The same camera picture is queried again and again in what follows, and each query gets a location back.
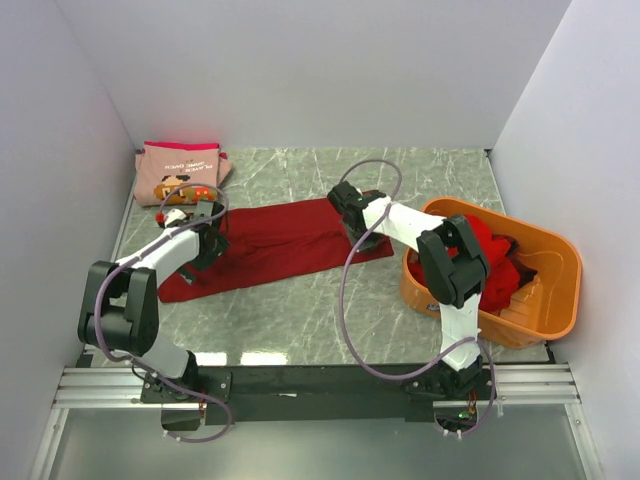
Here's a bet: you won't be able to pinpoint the dark red t shirt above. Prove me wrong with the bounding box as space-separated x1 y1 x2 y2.
157 197 394 304

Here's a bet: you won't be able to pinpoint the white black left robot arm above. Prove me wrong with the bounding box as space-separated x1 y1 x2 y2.
77 200 230 402

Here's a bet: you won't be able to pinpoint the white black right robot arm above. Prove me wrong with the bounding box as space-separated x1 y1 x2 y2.
328 181 490 399

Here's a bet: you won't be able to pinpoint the pink folded graphic t shirt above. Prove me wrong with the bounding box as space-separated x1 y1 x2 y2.
134 141 233 207

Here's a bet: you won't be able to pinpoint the red clothes in basket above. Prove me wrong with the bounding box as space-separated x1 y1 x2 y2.
400 214 537 313

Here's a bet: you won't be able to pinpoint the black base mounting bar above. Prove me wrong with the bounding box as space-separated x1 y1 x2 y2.
139 364 499 431

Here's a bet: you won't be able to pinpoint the orange plastic basket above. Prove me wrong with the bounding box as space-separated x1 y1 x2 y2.
423 197 582 349

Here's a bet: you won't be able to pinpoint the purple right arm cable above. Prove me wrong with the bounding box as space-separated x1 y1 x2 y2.
338 159 499 437

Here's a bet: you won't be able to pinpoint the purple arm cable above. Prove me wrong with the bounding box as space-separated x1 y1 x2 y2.
93 183 236 444
338 159 499 437

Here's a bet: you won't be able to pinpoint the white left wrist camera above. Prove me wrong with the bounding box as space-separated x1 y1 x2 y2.
155 209 189 229

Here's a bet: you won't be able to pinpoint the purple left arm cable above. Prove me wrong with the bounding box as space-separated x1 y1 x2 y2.
93 183 236 444

